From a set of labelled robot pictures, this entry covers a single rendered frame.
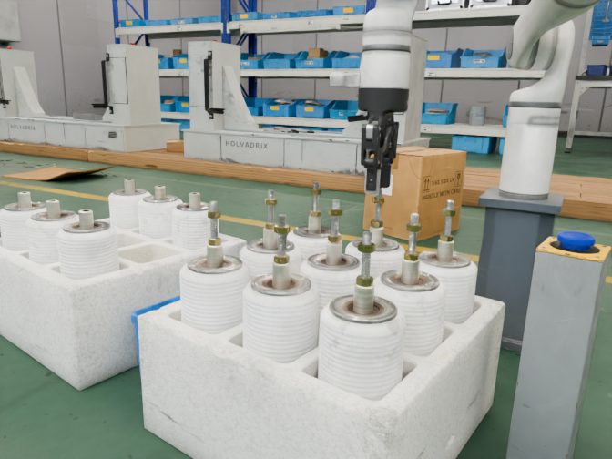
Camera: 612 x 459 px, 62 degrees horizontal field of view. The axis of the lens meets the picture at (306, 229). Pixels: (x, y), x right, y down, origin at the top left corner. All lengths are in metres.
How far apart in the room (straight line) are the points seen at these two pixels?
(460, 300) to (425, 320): 0.12
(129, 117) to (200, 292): 3.17
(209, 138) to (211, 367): 2.67
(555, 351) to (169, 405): 0.50
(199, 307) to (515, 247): 0.63
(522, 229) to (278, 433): 0.63
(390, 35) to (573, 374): 0.49
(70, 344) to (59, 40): 7.22
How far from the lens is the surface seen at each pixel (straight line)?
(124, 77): 3.81
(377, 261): 0.78
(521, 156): 1.05
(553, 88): 1.05
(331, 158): 2.81
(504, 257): 1.06
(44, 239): 1.02
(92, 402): 0.92
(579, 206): 2.49
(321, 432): 0.57
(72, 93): 8.06
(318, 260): 0.72
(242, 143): 3.11
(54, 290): 0.92
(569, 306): 0.66
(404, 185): 1.80
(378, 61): 0.76
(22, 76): 4.96
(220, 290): 0.68
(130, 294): 0.94
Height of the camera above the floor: 0.48
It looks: 15 degrees down
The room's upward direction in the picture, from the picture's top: 2 degrees clockwise
